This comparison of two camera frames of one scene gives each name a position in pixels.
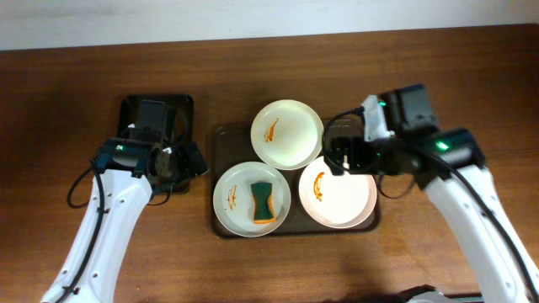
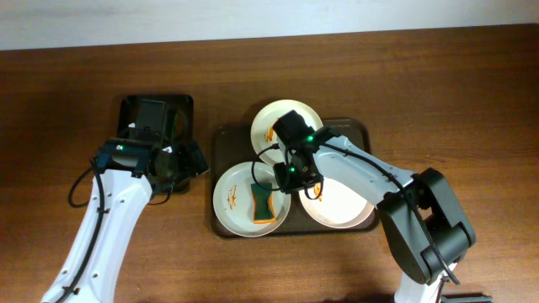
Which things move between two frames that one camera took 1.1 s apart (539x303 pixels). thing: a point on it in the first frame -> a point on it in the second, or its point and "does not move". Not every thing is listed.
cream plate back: (287, 134) does not move
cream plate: (333, 200) does not move
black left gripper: (190, 160) does not move
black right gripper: (348, 156) -> (285, 182)
